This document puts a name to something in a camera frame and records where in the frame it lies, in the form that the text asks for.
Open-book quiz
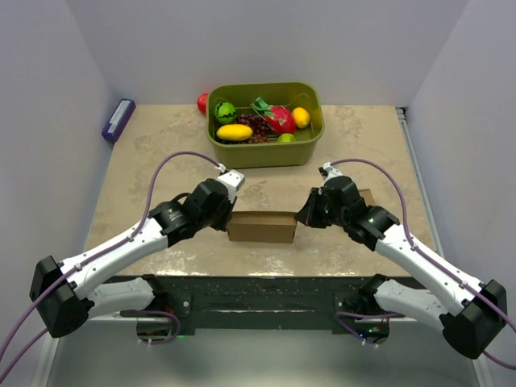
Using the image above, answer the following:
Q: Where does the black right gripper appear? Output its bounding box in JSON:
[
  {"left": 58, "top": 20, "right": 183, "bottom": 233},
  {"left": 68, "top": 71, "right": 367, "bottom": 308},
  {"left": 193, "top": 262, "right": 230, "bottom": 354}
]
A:
[{"left": 295, "top": 187, "right": 347, "bottom": 229}]

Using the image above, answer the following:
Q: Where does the brown cardboard box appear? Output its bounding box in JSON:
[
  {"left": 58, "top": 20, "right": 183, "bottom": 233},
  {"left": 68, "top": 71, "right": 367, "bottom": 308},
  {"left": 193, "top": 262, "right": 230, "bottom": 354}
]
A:
[{"left": 227, "top": 211, "right": 297, "bottom": 243}]

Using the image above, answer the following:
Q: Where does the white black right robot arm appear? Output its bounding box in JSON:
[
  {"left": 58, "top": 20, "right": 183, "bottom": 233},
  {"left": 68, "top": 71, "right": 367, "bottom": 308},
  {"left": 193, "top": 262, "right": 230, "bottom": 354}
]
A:
[{"left": 295, "top": 176, "right": 507, "bottom": 359}]

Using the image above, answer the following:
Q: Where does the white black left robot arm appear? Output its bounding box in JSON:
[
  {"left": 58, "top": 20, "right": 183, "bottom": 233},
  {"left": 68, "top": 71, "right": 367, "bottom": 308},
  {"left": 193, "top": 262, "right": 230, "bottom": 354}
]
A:
[{"left": 29, "top": 170, "right": 245, "bottom": 338}]

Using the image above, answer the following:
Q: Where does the small folded cardboard box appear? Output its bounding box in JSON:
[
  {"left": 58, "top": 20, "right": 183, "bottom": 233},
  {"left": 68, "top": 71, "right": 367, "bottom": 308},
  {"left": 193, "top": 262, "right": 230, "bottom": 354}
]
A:
[{"left": 359, "top": 189, "right": 376, "bottom": 206}]

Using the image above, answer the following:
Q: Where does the purple white rectangular box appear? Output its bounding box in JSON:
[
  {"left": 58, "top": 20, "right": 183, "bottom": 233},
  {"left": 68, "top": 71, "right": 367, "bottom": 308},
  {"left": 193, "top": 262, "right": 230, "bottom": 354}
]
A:
[{"left": 102, "top": 98, "right": 136, "bottom": 144}]

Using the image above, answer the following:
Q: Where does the yellow toy mango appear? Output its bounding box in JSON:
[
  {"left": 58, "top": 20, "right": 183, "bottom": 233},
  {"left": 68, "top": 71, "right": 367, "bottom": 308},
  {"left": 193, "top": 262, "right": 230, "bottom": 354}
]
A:
[{"left": 216, "top": 124, "right": 253, "bottom": 142}]

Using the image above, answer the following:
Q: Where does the green toy lime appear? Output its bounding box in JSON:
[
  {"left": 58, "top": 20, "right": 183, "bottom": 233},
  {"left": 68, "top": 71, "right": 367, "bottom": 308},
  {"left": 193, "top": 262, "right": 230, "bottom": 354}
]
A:
[{"left": 277, "top": 133, "right": 297, "bottom": 144}]

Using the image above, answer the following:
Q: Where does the purple toy grapes bunch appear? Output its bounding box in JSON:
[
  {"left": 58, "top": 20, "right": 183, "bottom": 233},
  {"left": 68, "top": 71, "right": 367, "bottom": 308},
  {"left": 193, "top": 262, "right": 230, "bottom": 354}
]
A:
[{"left": 235, "top": 114, "right": 271, "bottom": 144}]

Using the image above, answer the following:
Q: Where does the yellow toy lemon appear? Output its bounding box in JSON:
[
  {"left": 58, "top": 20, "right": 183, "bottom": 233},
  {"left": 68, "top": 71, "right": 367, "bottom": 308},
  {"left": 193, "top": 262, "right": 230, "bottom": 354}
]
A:
[{"left": 291, "top": 107, "right": 310, "bottom": 129}]

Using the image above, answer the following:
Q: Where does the small toy watermelon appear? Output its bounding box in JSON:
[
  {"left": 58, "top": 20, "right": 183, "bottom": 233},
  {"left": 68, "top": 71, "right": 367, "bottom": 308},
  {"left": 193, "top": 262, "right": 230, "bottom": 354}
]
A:
[{"left": 213, "top": 102, "right": 236, "bottom": 125}]

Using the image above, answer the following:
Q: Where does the pink toy dragon fruit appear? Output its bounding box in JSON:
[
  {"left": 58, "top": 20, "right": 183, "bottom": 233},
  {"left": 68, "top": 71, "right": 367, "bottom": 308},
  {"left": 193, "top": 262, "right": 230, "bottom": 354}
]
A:
[{"left": 251, "top": 98, "right": 297, "bottom": 135}]

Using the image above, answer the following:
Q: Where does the red toy apple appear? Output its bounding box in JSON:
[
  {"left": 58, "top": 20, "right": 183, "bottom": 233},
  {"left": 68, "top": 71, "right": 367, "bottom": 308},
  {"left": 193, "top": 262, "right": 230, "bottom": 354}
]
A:
[{"left": 197, "top": 93, "right": 208, "bottom": 115}]

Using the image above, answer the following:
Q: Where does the green plastic basket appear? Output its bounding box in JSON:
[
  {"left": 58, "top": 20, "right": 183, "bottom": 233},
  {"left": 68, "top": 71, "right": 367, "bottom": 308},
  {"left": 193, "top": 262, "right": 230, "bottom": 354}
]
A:
[{"left": 206, "top": 82, "right": 324, "bottom": 169}]

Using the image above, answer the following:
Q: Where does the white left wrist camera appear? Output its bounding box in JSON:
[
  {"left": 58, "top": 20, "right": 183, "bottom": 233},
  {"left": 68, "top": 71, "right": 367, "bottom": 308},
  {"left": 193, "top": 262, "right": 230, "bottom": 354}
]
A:
[{"left": 216, "top": 169, "right": 245, "bottom": 203}]

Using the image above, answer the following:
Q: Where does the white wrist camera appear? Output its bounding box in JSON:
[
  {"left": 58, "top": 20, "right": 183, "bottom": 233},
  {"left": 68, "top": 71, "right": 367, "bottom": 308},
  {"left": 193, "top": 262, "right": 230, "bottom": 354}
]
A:
[
  {"left": 216, "top": 169, "right": 245, "bottom": 203},
  {"left": 318, "top": 162, "right": 344, "bottom": 189}
]

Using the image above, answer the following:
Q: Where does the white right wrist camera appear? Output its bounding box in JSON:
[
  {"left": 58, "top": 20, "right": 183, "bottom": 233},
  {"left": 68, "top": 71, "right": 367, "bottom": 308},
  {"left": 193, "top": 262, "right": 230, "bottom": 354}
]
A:
[{"left": 318, "top": 162, "right": 344, "bottom": 189}]

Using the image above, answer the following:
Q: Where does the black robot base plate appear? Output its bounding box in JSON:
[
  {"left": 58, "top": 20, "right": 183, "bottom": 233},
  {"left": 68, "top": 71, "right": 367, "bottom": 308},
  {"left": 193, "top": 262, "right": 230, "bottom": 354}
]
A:
[{"left": 88, "top": 273, "right": 428, "bottom": 336}]

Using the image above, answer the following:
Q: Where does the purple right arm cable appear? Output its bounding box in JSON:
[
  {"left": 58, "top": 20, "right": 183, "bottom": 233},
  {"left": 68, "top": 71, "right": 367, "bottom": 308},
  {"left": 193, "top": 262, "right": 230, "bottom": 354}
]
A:
[{"left": 322, "top": 158, "right": 516, "bottom": 370}]

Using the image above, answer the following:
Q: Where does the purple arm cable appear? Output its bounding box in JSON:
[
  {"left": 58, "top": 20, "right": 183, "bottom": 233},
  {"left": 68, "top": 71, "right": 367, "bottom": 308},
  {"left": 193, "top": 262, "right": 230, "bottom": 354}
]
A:
[
  {"left": 0, "top": 151, "right": 227, "bottom": 384},
  {"left": 322, "top": 158, "right": 516, "bottom": 370}
]

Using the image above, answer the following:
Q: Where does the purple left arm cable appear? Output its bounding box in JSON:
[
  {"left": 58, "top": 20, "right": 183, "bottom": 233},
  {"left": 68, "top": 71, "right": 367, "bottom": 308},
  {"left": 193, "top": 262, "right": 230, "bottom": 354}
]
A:
[{"left": 0, "top": 151, "right": 227, "bottom": 384}]

